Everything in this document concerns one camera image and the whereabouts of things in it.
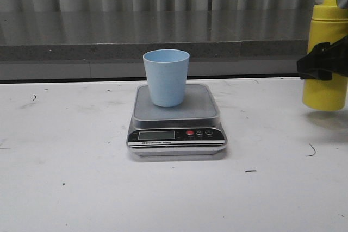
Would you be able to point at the yellow squeeze bottle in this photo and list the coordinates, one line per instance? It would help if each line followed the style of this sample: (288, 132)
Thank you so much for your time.
(328, 24)

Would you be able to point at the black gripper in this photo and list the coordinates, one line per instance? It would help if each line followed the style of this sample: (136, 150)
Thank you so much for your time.
(311, 65)

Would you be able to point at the silver digital kitchen scale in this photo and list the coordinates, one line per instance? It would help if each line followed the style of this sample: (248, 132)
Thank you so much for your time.
(191, 128)

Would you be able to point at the grey stone counter ledge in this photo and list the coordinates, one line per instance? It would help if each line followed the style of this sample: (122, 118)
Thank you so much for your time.
(92, 46)

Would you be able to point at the light blue plastic cup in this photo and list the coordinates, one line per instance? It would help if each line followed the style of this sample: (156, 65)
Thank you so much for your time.
(166, 72)

